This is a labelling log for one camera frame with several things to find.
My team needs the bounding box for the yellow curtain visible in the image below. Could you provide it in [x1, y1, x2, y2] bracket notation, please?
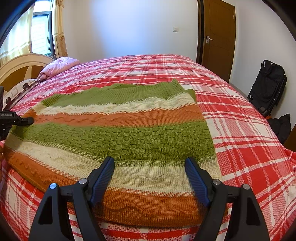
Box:
[1, 4, 35, 66]
[52, 0, 68, 58]

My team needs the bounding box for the red plaid bed cover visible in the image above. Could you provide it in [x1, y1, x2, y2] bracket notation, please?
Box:
[1, 54, 295, 240]

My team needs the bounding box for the cream wooden headboard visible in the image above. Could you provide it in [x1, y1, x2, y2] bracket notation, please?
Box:
[1, 53, 54, 92]

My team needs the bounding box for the grey patterned pillow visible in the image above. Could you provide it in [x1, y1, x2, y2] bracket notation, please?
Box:
[3, 79, 40, 110]

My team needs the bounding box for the pink pillow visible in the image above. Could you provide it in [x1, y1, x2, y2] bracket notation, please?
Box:
[37, 57, 80, 80]

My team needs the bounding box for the right yellow curtain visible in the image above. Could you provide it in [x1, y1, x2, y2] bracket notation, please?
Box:
[52, 0, 68, 58]

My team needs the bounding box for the window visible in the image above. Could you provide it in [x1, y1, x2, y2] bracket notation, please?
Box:
[31, 11, 55, 57]

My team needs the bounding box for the left yellow curtain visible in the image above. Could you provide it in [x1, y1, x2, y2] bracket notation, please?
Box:
[1, 4, 35, 66]

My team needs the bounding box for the white wall switch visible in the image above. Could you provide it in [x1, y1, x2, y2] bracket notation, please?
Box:
[173, 27, 179, 33]

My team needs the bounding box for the green striped knit sweater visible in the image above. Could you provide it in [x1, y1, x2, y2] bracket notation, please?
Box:
[4, 80, 221, 227]

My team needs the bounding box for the brown wooden door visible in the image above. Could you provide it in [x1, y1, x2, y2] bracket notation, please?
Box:
[196, 1, 236, 82]

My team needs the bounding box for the black bag on floor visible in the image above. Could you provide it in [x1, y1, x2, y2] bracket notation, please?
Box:
[267, 113, 292, 144]

